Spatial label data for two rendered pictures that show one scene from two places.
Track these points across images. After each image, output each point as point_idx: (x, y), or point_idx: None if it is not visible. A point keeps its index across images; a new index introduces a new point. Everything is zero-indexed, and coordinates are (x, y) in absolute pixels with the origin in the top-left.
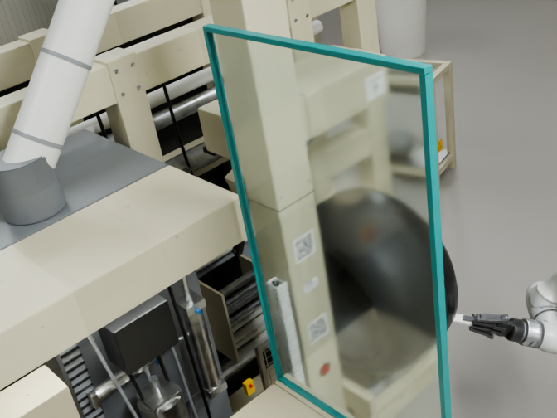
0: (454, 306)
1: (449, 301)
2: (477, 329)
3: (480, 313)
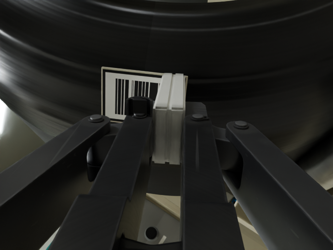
0: (30, 117)
1: (14, 111)
2: (244, 196)
3: (76, 126)
